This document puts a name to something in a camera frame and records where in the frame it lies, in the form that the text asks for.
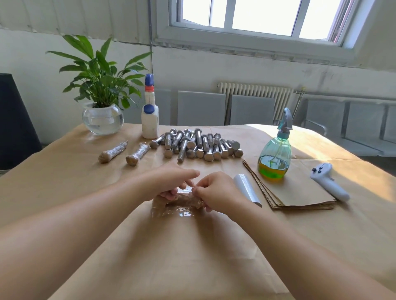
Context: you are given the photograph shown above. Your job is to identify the black trash bin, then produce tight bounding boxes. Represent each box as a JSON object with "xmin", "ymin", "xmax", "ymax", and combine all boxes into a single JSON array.
[{"xmin": 0, "ymin": 73, "xmax": 43, "ymax": 171}]

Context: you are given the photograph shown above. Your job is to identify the white handheld controller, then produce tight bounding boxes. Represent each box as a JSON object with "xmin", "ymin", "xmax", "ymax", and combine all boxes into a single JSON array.
[{"xmin": 310, "ymin": 162, "xmax": 351, "ymax": 203}]

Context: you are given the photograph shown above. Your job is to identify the person's right hand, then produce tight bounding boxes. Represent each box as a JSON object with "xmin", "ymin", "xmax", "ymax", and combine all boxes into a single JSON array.
[{"xmin": 191, "ymin": 171, "xmax": 251, "ymax": 215}]

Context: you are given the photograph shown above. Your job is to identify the green spray bottle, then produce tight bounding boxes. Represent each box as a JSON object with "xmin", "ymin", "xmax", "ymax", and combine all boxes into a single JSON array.
[{"xmin": 257, "ymin": 108, "xmax": 294, "ymax": 181}]

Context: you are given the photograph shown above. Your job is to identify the large brown paper table cover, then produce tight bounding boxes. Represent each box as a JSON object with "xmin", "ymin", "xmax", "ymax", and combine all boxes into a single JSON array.
[{"xmin": 0, "ymin": 122, "xmax": 396, "ymax": 300}]

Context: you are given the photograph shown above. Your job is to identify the person's right forearm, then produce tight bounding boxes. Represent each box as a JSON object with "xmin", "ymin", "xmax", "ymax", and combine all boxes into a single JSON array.
[{"xmin": 234, "ymin": 199, "xmax": 396, "ymax": 300}]

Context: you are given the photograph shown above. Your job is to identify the pile of steel bolts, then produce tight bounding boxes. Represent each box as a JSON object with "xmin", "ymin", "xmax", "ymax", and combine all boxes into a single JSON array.
[{"xmin": 149, "ymin": 128, "xmax": 245, "ymax": 164}]

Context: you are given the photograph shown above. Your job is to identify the clear film sheet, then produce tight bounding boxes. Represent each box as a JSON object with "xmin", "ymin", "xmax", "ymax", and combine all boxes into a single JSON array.
[{"xmin": 150, "ymin": 190, "xmax": 210, "ymax": 219}]

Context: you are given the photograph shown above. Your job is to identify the round glass vase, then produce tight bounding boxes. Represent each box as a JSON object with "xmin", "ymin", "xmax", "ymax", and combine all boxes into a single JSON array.
[{"xmin": 82, "ymin": 103, "xmax": 125, "ymax": 136}]

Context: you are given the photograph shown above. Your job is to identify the green leafy plant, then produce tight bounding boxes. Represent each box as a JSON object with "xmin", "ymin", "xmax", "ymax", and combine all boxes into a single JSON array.
[{"xmin": 46, "ymin": 35, "xmax": 153, "ymax": 110}]

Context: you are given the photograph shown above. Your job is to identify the person's left hand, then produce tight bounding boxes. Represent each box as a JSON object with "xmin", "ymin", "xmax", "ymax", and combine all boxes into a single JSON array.
[{"xmin": 137, "ymin": 162, "xmax": 201, "ymax": 202}]

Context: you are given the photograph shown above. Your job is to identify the white cling film roll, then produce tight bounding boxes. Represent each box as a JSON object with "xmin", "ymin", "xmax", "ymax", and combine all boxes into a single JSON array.
[{"xmin": 233, "ymin": 173, "xmax": 263, "ymax": 208}]

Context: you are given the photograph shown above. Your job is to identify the grey chair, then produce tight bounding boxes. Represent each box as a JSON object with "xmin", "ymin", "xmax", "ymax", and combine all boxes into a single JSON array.
[
  {"xmin": 177, "ymin": 91, "xmax": 227, "ymax": 127},
  {"xmin": 124, "ymin": 90, "xmax": 172, "ymax": 126},
  {"xmin": 230, "ymin": 94, "xmax": 277, "ymax": 126},
  {"xmin": 343, "ymin": 102, "xmax": 396, "ymax": 157},
  {"xmin": 300, "ymin": 99, "xmax": 346, "ymax": 138}
]

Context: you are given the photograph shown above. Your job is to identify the white framed window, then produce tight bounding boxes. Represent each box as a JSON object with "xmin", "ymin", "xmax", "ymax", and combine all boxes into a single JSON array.
[{"xmin": 153, "ymin": 0, "xmax": 378, "ymax": 68}]

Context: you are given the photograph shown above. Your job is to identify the stack of brown paper sheets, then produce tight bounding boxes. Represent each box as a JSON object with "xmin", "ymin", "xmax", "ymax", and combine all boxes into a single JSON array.
[{"xmin": 242, "ymin": 157, "xmax": 339, "ymax": 211}]

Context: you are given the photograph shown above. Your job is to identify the person's left forearm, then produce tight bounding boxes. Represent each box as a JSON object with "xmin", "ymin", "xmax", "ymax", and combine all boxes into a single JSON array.
[{"xmin": 0, "ymin": 179, "xmax": 152, "ymax": 300}]

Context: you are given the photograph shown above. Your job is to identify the white glue bottle blue cap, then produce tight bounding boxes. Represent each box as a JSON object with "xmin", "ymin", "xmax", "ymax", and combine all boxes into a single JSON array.
[{"xmin": 141, "ymin": 73, "xmax": 160, "ymax": 140}]

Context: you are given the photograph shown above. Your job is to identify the white vertical blind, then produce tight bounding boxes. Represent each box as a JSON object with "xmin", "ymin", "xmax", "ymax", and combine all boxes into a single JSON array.
[{"xmin": 0, "ymin": 0, "xmax": 156, "ymax": 45}]

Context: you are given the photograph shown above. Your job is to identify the white radiator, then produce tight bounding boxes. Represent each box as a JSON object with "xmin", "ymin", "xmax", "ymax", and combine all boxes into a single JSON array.
[{"xmin": 217, "ymin": 82, "xmax": 293, "ymax": 126}]

